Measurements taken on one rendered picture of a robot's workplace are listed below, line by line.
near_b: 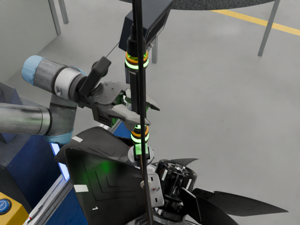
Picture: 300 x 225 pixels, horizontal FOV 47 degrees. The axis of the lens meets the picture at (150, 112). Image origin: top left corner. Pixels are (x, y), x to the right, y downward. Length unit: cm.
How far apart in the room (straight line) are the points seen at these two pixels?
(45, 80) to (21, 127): 14
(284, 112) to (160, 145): 103
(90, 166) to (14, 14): 233
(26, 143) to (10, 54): 177
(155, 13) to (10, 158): 82
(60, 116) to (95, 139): 20
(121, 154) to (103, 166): 24
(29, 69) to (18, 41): 223
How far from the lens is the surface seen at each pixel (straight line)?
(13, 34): 307
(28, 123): 92
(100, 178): 80
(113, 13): 371
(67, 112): 96
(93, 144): 109
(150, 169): 104
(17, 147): 140
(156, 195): 93
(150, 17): 148
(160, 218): 97
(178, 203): 100
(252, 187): 244
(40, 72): 88
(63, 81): 84
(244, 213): 121
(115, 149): 108
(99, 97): 79
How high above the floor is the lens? 208
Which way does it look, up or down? 51 degrees down
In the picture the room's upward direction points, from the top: straight up
